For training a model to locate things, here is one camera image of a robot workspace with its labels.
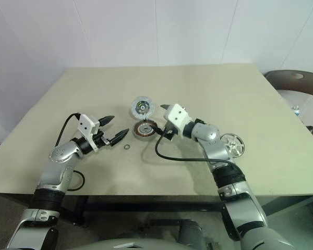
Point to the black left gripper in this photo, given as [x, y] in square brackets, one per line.
[101, 137]

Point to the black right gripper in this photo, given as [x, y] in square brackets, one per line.
[170, 130]

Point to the grey motor housing with circuit board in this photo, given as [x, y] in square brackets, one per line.
[142, 106]

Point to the motor stator with copper windings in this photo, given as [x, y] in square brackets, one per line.
[139, 131]

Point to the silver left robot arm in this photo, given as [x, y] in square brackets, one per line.
[60, 153]

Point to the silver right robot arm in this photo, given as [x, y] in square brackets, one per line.
[208, 134]

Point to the silver spoked rotor wheel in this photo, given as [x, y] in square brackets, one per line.
[234, 145]

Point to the black floor bar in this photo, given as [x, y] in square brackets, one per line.
[164, 223]

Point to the grey robot torso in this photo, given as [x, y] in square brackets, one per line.
[125, 242]

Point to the dark grey rounded robot part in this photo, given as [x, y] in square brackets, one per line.
[191, 235]

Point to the dark folding chair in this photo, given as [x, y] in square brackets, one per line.
[289, 78]

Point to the small plastic bottle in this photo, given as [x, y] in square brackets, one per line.
[296, 109]

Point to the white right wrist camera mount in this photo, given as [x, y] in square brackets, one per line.
[178, 115]

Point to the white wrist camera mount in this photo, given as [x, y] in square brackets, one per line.
[178, 115]
[86, 127]

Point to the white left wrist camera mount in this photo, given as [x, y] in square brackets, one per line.
[86, 127]

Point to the black metal table frame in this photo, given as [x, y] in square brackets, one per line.
[146, 205]

